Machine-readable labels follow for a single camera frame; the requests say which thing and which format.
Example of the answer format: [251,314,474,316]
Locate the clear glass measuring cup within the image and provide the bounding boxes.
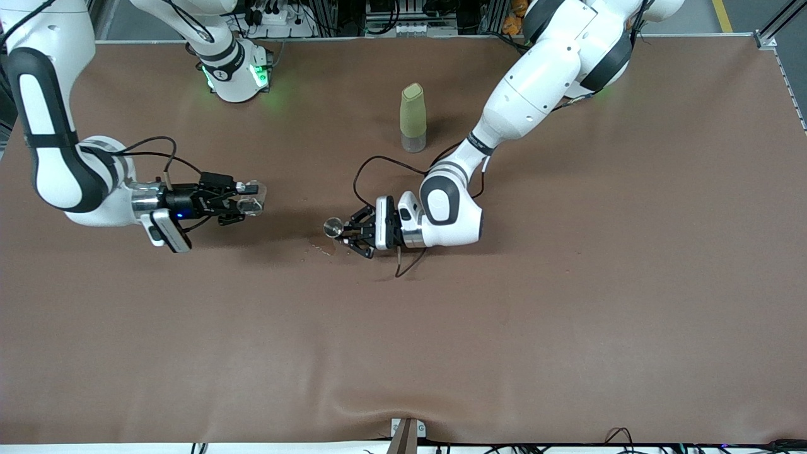
[235,181,267,217]

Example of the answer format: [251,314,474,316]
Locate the olive green bottle clear base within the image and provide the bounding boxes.
[399,83,427,154]

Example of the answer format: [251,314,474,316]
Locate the brown table mat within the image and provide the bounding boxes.
[0,35,807,445]

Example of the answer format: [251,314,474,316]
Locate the white power strip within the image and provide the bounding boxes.
[243,0,316,38]

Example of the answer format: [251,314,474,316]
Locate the white terminal strip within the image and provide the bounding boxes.
[396,22,458,37]

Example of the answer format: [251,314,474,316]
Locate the orange snack bag pile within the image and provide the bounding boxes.
[502,0,527,35]

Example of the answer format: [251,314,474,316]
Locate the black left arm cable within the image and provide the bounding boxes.
[352,145,487,278]

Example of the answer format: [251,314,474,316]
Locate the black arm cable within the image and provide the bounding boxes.
[352,145,487,278]
[0,0,215,233]

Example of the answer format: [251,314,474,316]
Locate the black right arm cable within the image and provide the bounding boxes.
[0,0,215,233]

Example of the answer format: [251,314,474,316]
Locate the metal clamp bracket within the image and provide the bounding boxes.
[390,417,427,439]

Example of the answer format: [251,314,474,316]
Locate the brown camera pole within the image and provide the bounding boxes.
[386,419,419,454]

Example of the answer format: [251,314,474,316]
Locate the black cable loop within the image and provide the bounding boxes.
[604,427,637,454]

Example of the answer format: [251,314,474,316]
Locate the aluminium frame rail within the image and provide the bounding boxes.
[753,0,807,133]

